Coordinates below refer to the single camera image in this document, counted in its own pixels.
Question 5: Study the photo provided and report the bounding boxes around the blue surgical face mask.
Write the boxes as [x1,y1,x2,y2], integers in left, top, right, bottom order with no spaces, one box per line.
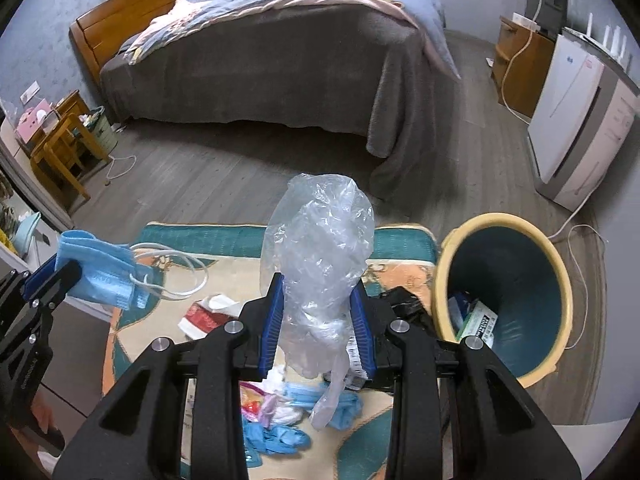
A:
[54,230,210,311]

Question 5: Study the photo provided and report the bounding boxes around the clear plastic bag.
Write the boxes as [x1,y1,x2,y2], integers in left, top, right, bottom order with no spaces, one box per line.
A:
[260,174,375,430]

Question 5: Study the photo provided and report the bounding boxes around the yellow teal trash bin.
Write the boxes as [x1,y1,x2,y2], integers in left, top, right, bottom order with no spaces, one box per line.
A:
[431,212,574,388]

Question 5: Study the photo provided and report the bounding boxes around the green white box in bin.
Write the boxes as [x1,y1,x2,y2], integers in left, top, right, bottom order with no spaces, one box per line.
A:
[447,292,498,348]

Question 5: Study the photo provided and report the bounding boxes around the blue nitrile gloves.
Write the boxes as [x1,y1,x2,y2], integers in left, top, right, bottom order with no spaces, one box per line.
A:
[242,381,364,468]

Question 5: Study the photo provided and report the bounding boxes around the wooden stool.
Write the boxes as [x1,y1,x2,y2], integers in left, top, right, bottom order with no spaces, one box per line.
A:
[29,113,108,210]

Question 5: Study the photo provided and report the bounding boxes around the red white wrapper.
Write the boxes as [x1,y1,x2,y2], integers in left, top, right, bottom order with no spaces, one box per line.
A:
[178,294,243,340]

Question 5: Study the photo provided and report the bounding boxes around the teal orange patterned rug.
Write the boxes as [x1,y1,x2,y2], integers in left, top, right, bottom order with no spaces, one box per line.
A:
[102,222,438,479]

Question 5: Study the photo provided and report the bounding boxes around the black plastic bag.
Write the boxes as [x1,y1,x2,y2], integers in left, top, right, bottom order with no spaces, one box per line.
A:
[378,286,436,336]

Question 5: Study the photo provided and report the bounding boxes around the pink box on nightstand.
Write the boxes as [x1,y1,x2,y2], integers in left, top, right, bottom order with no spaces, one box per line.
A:
[15,99,52,143]

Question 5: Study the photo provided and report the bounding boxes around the wooden headboard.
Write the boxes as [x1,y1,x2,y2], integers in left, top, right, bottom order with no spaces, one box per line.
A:
[70,0,176,84]

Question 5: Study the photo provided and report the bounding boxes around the white air purifier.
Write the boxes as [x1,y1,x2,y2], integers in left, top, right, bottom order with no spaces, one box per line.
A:
[527,28,639,211]

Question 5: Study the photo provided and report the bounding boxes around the bed with grey blanket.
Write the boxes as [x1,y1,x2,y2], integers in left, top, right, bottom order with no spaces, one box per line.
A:
[100,4,442,200]

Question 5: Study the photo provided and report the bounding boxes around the wooden cabinet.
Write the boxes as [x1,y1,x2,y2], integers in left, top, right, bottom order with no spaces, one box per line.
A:
[491,16,554,118]

